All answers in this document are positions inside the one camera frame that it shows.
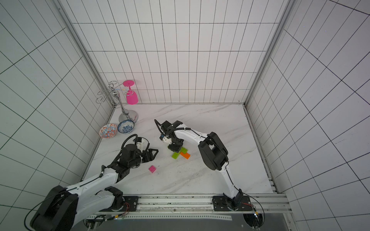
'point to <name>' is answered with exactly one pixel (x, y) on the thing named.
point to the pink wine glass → (132, 98)
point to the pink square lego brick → (152, 169)
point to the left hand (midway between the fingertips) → (153, 153)
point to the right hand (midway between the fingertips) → (178, 144)
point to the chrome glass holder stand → (126, 115)
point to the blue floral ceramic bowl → (125, 126)
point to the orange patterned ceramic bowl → (108, 131)
